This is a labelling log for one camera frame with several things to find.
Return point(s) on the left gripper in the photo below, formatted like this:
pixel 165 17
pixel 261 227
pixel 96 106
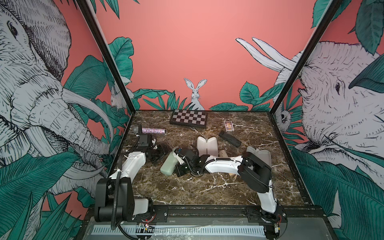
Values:
pixel 162 153

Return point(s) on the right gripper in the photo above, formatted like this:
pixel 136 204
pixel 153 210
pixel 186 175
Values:
pixel 180 172

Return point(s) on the grey umbrella case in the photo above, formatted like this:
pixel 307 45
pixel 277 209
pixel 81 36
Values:
pixel 170 163
pixel 264 155

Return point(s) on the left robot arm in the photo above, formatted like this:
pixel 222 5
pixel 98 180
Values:
pixel 115 202

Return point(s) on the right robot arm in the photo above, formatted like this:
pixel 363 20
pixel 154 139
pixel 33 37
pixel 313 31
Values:
pixel 254 169

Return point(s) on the middle open white umbrella case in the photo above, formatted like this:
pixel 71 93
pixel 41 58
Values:
pixel 207 146

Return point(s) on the beige folded umbrella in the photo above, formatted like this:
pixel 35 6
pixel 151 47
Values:
pixel 223 154

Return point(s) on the black folded umbrella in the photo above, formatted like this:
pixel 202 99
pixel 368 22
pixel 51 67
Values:
pixel 230 139

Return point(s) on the glitter purple microphone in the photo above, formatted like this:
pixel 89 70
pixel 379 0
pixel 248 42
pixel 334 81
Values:
pixel 149 130

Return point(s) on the folding chessboard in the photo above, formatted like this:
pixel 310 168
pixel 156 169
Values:
pixel 195 119

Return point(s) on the playing card box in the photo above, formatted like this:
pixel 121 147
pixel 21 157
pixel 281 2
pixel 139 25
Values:
pixel 229 126

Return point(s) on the white slotted cable duct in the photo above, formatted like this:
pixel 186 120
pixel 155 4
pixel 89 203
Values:
pixel 249 231

